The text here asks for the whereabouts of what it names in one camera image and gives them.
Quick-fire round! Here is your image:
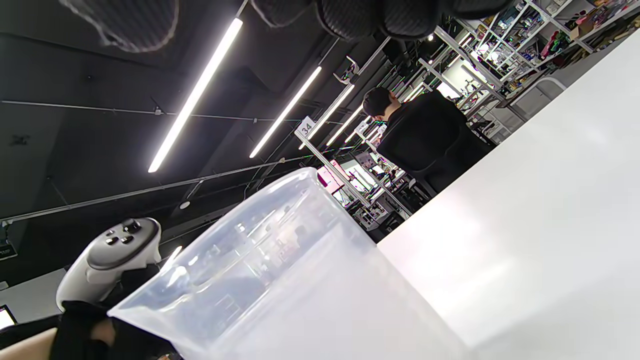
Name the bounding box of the person's left hand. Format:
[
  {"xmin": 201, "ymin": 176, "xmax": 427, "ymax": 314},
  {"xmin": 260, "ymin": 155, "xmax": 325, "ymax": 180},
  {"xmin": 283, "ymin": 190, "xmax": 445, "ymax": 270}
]
[{"xmin": 49, "ymin": 264, "xmax": 183, "ymax": 360}]

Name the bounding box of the person's right hand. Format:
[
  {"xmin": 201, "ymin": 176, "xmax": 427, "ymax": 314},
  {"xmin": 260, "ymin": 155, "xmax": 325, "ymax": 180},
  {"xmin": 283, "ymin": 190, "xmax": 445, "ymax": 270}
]
[{"xmin": 59, "ymin": 0, "xmax": 513, "ymax": 53}]

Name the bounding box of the large clear plastic beaker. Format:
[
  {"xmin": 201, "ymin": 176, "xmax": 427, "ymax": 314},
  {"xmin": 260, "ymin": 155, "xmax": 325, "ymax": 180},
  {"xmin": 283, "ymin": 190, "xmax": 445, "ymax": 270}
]
[{"xmin": 165, "ymin": 220, "xmax": 451, "ymax": 360}]

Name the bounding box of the largest clear plastic beaker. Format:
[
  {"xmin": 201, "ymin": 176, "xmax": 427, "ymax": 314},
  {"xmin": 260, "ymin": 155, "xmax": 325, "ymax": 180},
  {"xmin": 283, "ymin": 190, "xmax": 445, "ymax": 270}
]
[{"xmin": 107, "ymin": 167, "xmax": 471, "ymax": 360}]

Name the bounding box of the person's left forearm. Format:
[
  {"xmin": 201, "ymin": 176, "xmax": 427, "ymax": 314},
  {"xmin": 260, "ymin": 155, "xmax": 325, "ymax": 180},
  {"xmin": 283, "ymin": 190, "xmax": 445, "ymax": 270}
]
[{"xmin": 0, "ymin": 327, "xmax": 58, "ymax": 360}]

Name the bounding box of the computer monitor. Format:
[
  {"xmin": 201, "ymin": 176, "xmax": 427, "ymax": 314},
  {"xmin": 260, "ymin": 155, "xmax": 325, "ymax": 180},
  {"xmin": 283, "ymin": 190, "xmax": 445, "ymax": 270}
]
[{"xmin": 0, "ymin": 305, "xmax": 18, "ymax": 331}]

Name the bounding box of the black white tracking controller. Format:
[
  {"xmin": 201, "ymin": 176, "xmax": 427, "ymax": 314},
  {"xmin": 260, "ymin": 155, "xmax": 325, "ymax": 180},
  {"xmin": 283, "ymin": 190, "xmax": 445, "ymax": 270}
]
[{"xmin": 55, "ymin": 217, "xmax": 162, "ymax": 311}]

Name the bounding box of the row of ceiling light strips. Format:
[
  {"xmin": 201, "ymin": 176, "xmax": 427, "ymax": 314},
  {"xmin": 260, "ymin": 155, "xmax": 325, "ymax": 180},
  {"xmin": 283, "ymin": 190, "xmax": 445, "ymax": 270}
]
[{"xmin": 148, "ymin": 17, "xmax": 481, "ymax": 173}]

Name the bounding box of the grey ceiling conduit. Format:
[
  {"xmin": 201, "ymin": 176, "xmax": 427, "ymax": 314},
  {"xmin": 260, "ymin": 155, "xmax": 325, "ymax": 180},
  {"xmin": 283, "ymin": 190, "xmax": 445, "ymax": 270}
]
[{"xmin": 0, "ymin": 157, "xmax": 306, "ymax": 223}]

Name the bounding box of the white numbered sign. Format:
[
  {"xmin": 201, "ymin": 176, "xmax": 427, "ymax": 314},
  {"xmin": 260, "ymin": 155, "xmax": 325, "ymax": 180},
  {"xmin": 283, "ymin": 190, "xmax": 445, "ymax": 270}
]
[{"xmin": 295, "ymin": 116, "xmax": 318, "ymax": 140}]

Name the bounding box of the pink screen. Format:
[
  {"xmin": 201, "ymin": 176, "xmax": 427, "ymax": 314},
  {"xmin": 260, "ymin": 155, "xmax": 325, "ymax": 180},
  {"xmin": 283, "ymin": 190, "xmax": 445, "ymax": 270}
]
[{"xmin": 317, "ymin": 160, "xmax": 351, "ymax": 193}]

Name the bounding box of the metal storage shelving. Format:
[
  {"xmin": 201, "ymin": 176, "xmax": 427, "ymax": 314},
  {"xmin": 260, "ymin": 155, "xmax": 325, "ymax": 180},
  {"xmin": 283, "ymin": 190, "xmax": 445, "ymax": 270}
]
[{"xmin": 420, "ymin": 0, "xmax": 640, "ymax": 116}]

